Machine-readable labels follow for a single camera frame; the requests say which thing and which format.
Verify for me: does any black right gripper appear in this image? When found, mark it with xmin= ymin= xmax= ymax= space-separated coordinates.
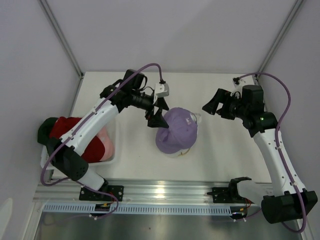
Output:
xmin=202 ymin=88 xmax=249 ymax=121

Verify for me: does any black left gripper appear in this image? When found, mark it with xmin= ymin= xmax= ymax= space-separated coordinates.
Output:
xmin=131 ymin=90 xmax=169 ymax=128

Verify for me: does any purple baseball cap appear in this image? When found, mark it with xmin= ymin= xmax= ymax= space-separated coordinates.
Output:
xmin=155 ymin=107 xmax=198 ymax=154

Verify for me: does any pink baseball cap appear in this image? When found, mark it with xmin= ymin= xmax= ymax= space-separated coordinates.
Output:
xmin=96 ymin=126 xmax=115 ymax=162

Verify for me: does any red baseball cap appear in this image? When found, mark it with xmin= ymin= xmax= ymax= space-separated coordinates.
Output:
xmin=49 ymin=116 xmax=103 ymax=163

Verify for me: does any white baseball cap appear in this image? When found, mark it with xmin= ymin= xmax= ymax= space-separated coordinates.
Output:
xmin=166 ymin=112 xmax=202 ymax=158

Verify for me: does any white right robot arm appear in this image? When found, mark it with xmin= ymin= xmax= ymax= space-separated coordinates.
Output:
xmin=202 ymin=85 xmax=318 ymax=224

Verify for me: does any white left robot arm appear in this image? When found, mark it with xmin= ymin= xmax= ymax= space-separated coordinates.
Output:
xmin=46 ymin=69 xmax=169 ymax=201

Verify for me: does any white plastic basket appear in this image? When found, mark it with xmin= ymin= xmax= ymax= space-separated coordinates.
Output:
xmin=37 ymin=116 xmax=118 ymax=167

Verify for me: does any dark green baseball cap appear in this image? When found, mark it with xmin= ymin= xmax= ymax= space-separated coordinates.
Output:
xmin=37 ymin=117 xmax=58 ymax=146

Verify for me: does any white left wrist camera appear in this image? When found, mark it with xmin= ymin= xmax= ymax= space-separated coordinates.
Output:
xmin=153 ymin=79 xmax=170 ymax=101

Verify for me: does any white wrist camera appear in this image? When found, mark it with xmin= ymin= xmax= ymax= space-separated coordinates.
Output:
xmin=232 ymin=77 xmax=246 ymax=93
xmin=153 ymin=79 xmax=170 ymax=101

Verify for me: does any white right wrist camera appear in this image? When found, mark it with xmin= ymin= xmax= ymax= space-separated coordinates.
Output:
xmin=232 ymin=77 xmax=246 ymax=93

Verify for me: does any gold wire hat stand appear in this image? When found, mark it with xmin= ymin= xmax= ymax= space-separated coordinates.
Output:
xmin=176 ymin=148 xmax=192 ymax=157

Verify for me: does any aluminium mounting rail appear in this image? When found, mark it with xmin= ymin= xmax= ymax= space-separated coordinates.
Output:
xmin=32 ymin=178 xmax=276 ymax=205

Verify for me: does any right aluminium frame post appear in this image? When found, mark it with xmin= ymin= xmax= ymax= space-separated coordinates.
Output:
xmin=257 ymin=0 xmax=306 ymax=72

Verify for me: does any aluminium frame post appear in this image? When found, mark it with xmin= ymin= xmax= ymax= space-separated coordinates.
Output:
xmin=257 ymin=0 xmax=306 ymax=72
xmin=38 ymin=0 xmax=85 ymax=79

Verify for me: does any white slotted cable duct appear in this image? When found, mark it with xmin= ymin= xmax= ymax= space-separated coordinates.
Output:
xmin=43 ymin=202 xmax=232 ymax=216

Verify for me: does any left aluminium frame post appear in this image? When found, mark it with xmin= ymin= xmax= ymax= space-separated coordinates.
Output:
xmin=38 ymin=0 xmax=85 ymax=79

